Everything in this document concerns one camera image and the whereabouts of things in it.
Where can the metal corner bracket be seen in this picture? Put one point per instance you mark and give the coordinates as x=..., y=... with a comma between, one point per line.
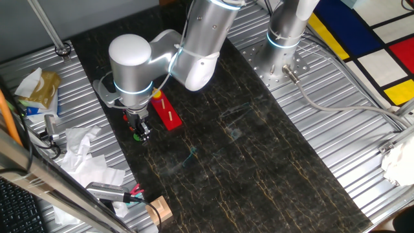
x=386, y=148

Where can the pink plastic clip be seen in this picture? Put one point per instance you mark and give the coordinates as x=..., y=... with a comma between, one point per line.
x=137, y=189

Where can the small silver camera on mount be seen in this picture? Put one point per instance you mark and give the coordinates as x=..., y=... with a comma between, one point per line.
x=50, y=124

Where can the colourful Mondrian pattern mat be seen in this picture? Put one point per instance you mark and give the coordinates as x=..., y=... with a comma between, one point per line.
x=349, y=29

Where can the crumpled white paper towel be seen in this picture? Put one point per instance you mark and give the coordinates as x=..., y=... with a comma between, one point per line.
x=79, y=139

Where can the aluminium frame bar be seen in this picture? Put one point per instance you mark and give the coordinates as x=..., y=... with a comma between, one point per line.
x=48, y=184

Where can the silver ribbed camera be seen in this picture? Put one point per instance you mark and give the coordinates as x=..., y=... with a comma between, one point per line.
x=106, y=191

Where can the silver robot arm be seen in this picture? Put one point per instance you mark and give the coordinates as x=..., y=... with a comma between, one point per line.
x=129, y=64

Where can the orange tube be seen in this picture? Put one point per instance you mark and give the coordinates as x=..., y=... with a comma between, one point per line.
x=9, y=119

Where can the large white paper towel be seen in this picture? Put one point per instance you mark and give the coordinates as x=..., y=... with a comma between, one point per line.
x=93, y=171

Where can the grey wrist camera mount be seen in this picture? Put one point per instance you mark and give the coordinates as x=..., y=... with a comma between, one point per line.
x=103, y=92

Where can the white crumpled cloth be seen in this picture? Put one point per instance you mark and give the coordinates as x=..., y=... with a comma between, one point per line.
x=401, y=165

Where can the yellow and white bag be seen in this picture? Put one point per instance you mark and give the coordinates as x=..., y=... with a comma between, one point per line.
x=43, y=89

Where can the black marble pattern mat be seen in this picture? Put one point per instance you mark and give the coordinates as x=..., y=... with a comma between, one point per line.
x=242, y=161

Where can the red Hanoi base with pegs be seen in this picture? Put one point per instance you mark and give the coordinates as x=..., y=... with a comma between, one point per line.
x=165, y=113

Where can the blue white tissue packet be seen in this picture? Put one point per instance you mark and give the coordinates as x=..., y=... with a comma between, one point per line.
x=35, y=111

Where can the black keyboard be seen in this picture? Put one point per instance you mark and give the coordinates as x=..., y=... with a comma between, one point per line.
x=19, y=210

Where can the slotted wooden block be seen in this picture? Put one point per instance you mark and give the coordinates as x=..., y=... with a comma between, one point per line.
x=163, y=207

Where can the teal plastic clip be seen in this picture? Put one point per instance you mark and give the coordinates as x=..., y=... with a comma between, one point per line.
x=136, y=196

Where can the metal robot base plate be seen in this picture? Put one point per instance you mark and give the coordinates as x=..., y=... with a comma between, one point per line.
x=275, y=85

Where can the metal camera pole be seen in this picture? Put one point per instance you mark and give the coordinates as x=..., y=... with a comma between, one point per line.
x=50, y=27

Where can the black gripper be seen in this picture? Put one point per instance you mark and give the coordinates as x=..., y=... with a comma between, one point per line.
x=136, y=117

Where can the white facial tissue sheet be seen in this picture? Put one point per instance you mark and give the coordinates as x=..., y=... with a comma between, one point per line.
x=29, y=84

